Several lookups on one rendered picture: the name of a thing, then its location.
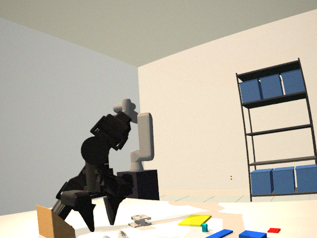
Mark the blue flat bar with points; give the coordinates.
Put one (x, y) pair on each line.
(221, 234)

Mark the teal cylinder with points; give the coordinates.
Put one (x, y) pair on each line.
(204, 227)

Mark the red flat plate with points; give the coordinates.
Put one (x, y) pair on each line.
(273, 230)

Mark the blue flat block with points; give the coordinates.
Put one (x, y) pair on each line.
(252, 234)

